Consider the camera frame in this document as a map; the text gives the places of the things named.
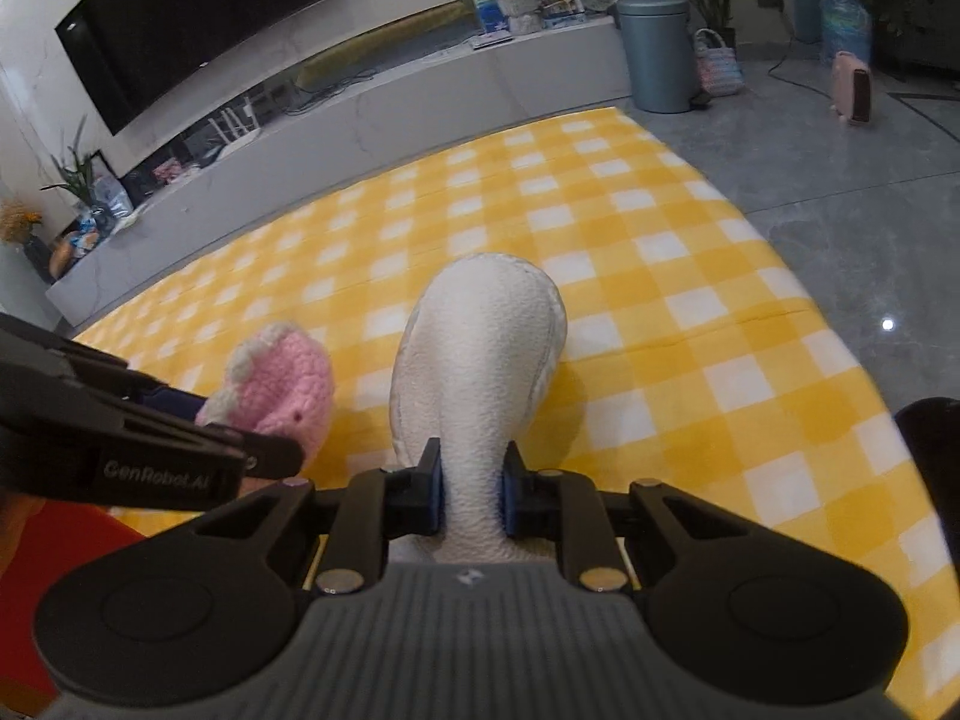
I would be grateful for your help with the person's left hand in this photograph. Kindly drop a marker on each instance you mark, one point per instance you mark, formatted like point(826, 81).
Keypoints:
point(15, 511)

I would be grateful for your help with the white wifi router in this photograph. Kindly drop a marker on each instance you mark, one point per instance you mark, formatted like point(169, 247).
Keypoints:
point(231, 129)

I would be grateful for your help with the green plant in vase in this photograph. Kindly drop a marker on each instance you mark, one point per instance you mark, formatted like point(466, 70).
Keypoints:
point(76, 176)

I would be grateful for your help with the pastel woven basket bag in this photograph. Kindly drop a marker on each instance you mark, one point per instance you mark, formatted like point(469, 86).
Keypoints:
point(718, 68)

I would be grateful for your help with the white marble tv console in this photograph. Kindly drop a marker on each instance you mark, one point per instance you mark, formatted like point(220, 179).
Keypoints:
point(416, 108)

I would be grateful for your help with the pink space heater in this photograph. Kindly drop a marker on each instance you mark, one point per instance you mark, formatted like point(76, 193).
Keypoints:
point(851, 88)

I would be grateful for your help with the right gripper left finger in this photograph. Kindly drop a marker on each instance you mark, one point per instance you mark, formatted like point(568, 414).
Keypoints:
point(360, 522)

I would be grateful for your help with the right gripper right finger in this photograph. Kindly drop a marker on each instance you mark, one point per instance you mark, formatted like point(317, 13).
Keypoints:
point(566, 509)

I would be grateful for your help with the yellow checkered tablecloth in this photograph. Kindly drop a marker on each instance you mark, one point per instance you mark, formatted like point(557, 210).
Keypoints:
point(693, 354)

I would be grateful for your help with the white plush pad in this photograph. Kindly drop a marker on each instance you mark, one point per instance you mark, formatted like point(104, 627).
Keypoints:
point(477, 357)

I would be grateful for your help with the blue-grey trash bin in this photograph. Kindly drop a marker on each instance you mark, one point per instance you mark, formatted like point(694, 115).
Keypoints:
point(659, 54)

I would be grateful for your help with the black wall television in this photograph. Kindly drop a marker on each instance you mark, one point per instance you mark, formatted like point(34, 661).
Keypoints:
point(130, 53)

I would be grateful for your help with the blue water jug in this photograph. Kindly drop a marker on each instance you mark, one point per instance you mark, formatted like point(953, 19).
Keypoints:
point(846, 27)

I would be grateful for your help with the dried yellow flowers vase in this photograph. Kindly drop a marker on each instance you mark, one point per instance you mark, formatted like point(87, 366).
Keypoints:
point(18, 227)

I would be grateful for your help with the pink crocheted plush toy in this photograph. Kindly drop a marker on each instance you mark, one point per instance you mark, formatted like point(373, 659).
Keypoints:
point(278, 383)

